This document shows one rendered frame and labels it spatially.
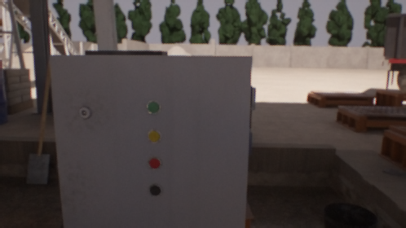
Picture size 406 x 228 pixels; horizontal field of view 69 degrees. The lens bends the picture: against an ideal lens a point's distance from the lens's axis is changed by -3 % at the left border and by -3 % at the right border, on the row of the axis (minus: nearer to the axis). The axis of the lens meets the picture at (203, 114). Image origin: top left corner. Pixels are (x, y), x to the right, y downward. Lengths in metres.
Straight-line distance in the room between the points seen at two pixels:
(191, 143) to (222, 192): 0.12
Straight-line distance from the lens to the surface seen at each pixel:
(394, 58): 8.72
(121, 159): 0.65
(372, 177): 2.76
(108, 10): 1.29
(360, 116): 4.29
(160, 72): 0.60
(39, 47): 5.44
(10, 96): 5.64
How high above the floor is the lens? 1.24
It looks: 10 degrees down
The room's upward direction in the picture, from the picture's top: 1 degrees clockwise
